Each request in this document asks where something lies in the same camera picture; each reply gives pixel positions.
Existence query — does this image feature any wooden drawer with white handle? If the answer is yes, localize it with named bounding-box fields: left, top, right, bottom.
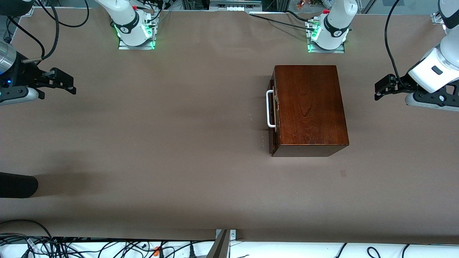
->
left=266, top=80, right=279, bottom=154

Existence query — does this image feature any silver metal bracket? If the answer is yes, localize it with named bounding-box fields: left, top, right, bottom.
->
left=215, top=229, right=237, bottom=241

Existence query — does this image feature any dark brown wooden cabinet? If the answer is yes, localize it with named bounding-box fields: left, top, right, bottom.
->
left=271, top=65, right=350, bottom=157

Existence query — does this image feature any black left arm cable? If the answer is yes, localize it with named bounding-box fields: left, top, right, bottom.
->
left=385, top=0, right=413, bottom=90

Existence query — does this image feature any white power strip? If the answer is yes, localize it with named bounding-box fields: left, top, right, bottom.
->
left=210, top=0, right=262, bottom=11

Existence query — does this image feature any short black table cable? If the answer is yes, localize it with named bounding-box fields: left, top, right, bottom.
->
left=285, top=10, right=316, bottom=23

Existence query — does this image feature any long black table cable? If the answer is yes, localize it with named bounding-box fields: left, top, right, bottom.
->
left=249, top=13, right=316, bottom=32

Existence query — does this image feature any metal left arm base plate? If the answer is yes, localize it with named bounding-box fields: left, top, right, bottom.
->
left=308, top=42, right=345, bottom=53

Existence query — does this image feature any dark grey post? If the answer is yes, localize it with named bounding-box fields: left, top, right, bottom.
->
left=206, top=229, right=231, bottom=258

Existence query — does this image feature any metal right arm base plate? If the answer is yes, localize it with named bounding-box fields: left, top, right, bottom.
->
left=118, top=35, right=156, bottom=50

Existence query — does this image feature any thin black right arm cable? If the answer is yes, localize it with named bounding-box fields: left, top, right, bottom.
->
left=7, top=16, right=45, bottom=58

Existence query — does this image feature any black arched cable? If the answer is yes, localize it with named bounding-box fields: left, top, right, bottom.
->
left=0, top=219, right=54, bottom=240

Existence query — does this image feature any black cylinder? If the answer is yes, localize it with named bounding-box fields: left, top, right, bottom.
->
left=0, top=172, right=39, bottom=199

